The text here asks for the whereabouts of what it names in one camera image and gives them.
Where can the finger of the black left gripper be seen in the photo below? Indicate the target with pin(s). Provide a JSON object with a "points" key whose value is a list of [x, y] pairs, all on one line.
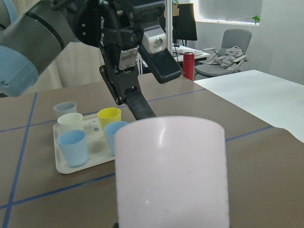
{"points": [[162, 65], [138, 105]]}

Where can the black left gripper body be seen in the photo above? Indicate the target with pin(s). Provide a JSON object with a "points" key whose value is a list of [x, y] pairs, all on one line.
{"points": [[116, 27]]}

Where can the yellow cup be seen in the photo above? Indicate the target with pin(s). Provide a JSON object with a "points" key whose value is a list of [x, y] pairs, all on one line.
{"points": [[107, 116]]}

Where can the light blue cup front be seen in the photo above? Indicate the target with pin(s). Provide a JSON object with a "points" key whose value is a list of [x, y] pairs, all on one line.
{"points": [[110, 131]]}

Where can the light blue cup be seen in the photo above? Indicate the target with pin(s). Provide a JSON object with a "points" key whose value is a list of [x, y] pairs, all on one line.
{"points": [[73, 145], [110, 131]]}

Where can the pink cup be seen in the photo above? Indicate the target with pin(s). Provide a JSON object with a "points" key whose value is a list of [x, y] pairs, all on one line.
{"points": [[171, 172]]}

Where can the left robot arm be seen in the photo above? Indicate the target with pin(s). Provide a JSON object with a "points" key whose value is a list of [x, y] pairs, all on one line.
{"points": [[30, 43]]}

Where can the cream white cup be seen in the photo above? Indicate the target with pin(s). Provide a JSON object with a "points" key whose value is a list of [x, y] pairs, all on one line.
{"points": [[70, 121]]}

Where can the grey cup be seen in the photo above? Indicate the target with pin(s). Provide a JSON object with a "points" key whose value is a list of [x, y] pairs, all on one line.
{"points": [[65, 108]]}

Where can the light blue cup rear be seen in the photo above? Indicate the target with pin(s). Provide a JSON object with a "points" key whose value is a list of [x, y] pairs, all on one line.
{"points": [[73, 145]]}

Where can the red thermos bottle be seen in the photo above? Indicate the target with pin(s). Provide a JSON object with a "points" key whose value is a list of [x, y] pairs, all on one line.
{"points": [[188, 65]]}

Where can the black computer monitor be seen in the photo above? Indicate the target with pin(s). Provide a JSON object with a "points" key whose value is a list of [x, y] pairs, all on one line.
{"points": [[184, 25]]}

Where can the cream plastic tray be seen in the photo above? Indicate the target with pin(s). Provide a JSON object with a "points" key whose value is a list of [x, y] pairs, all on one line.
{"points": [[98, 148]]}

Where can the beige cloth on chair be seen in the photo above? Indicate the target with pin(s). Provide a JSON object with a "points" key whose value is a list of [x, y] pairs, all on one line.
{"points": [[227, 58]]}

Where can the grey office chair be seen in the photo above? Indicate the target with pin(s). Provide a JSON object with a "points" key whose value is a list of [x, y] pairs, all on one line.
{"points": [[231, 37]]}

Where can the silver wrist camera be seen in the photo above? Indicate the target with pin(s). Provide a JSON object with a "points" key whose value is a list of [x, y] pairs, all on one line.
{"points": [[154, 40]]}

